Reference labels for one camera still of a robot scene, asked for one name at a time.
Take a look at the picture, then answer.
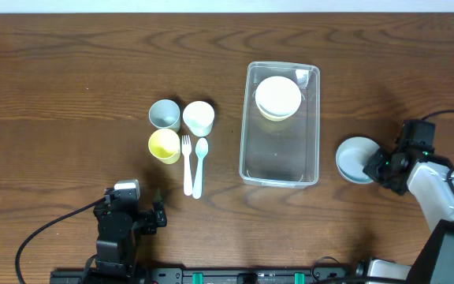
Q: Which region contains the grey-blue plastic bowl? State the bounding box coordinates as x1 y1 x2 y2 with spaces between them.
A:
336 136 380 185

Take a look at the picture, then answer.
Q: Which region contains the yellow plastic cup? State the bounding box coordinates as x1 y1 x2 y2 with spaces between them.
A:
148 129 180 164

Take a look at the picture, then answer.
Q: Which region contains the white plastic cup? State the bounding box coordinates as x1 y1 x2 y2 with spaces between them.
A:
183 101 215 137

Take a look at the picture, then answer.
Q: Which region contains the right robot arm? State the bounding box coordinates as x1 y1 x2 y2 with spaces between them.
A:
337 141 454 283

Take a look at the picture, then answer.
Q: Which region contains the white plastic bowl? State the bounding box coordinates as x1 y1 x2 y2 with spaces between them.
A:
255 76 302 115

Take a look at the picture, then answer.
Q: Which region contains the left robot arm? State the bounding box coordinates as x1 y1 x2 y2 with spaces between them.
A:
79 188 167 283

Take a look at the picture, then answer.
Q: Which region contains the clear plastic container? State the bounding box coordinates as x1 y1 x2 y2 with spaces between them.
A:
239 62 321 189

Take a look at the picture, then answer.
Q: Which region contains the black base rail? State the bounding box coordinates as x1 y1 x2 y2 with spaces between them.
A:
50 265 349 284

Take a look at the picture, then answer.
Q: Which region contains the yellow plastic bowl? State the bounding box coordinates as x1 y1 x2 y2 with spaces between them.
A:
258 107 294 121

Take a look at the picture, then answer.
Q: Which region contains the light blue plastic spoon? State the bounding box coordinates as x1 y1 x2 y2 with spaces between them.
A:
192 137 209 199

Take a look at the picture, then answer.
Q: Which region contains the grey plastic cup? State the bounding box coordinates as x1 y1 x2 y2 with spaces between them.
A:
148 99 180 133

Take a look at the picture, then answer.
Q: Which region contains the white plastic fork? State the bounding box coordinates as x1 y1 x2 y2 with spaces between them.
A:
181 135 193 196

